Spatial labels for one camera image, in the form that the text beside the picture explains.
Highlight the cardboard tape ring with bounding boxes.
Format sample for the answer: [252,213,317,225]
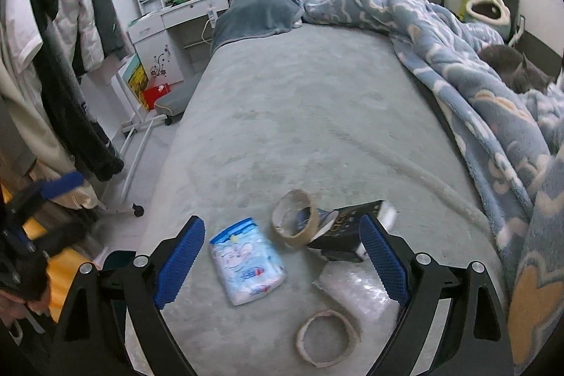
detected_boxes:
[295,309,362,369]

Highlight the red box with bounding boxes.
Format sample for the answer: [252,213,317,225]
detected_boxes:
[142,83,170,111]

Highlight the yellow picture box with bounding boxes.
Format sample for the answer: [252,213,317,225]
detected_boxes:
[119,54,149,111]

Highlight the white dressing table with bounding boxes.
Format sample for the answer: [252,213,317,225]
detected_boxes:
[127,0,229,86]

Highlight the white puffer jacket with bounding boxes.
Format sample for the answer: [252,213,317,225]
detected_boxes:
[53,0,104,72]

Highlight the teal grey pillow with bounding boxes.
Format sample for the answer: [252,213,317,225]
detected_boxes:
[210,0,303,54]

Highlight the dark green hanging garment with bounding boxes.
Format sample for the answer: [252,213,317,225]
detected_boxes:
[92,0,128,59]

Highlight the blue cloud pattern blanket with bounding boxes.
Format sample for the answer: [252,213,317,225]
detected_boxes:
[294,0,563,375]

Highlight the clear bubble wrap bag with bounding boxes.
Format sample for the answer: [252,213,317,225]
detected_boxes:
[314,261,400,327]

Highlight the cream beige coat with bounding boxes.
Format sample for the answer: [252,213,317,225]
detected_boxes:
[0,0,100,210]

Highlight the black fleece garment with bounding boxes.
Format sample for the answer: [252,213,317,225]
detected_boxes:
[31,0,124,182]

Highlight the dark green trash bin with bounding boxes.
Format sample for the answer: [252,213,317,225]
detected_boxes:
[102,250,136,270]

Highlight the white rolling clothes rack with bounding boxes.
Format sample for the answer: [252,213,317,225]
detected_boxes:
[89,54,166,217]

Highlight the grey cat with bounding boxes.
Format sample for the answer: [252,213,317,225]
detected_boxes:
[478,45,554,93]

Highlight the cardboard tape roll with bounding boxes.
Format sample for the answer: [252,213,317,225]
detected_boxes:
[271,189,319,248]

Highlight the grey padded stool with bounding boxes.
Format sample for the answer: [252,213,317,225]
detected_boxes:
[154,73,203,126]

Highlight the white power strip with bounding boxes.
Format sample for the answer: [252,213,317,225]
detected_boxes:
[207,7,218,29]

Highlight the white plush cat bed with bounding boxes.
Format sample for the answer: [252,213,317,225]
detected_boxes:
[464,0,513,42]

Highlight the black book box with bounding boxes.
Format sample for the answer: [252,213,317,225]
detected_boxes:
[306,201,398,263]

